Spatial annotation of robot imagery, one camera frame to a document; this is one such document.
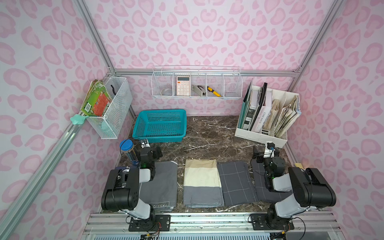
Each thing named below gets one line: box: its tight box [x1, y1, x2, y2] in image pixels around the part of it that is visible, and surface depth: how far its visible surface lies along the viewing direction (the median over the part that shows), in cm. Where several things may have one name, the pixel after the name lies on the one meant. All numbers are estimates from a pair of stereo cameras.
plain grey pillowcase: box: [139, 160, 178, 212], surface depth 84 cm
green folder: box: [238, 79, 254, 129], surface depth 92 cm
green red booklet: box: [81, 79, 113, 117], surface depth 73 cm
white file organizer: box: [234, 85, 300, 148], surface depth 99 cm
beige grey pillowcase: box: [183, 159, 225, 209], surface depth 86 cm
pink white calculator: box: [176, 76, 191, 96], surface depth 97 cm
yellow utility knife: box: [207, 86, 224, 97], surface depth 100 cm
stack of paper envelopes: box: [263, 95, 302, 137], surface depth 97 cm
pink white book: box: [251, 89, 273, 133], surface depth 95 cm
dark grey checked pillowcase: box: [217, 160, 259, 207], surface depth 86 cm
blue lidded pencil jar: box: [120, 139, 140, 167], surface depth 82 cm
